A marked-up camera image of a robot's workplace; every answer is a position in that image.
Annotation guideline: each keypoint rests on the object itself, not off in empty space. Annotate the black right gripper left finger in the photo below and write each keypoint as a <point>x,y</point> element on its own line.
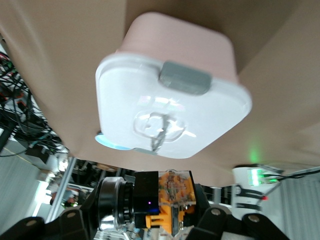
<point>75,225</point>

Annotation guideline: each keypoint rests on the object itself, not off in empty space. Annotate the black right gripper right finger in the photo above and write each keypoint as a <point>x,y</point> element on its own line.
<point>212,225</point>

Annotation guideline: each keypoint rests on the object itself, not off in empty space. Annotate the black orange small motor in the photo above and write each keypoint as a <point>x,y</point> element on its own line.
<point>147,195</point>

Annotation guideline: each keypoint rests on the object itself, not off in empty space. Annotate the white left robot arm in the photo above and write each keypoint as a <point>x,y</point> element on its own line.
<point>240,175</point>

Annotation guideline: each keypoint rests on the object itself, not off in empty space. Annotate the white lidded storage box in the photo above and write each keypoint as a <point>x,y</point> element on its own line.
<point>175,112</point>

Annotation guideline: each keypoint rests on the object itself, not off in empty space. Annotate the light blue round plate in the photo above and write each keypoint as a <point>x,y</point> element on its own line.
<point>107,143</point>

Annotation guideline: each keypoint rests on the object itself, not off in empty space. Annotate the aluminium profile post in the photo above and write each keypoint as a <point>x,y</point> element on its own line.
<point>63,180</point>

